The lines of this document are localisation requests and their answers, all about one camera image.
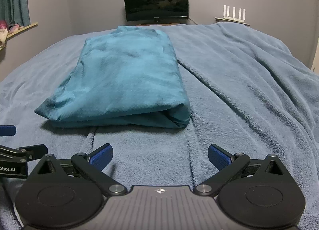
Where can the wooden tv stand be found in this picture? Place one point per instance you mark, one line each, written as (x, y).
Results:
(156, 23)

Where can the white wifi router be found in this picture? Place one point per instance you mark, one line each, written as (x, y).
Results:
(232, 13)

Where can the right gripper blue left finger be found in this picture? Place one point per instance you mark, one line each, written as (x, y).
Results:
(90, 167)

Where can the cream cloth on sill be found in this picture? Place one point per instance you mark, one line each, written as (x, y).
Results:
(3, 37)

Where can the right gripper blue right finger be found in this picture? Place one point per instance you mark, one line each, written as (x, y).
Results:
(230, 166)

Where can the black flat screen television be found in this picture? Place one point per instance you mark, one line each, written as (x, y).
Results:
(139, 10)

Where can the teal garment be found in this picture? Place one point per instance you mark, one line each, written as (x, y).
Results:
(127, 77)

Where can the light blue fleece blanket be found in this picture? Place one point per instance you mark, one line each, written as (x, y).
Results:
(247, 94)

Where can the pink item on sill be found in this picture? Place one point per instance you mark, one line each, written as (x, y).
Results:
(10, 28)

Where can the white room door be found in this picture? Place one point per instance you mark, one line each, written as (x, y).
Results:
(315, 63)

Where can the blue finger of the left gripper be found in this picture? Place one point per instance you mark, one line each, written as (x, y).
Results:
(7, 130)

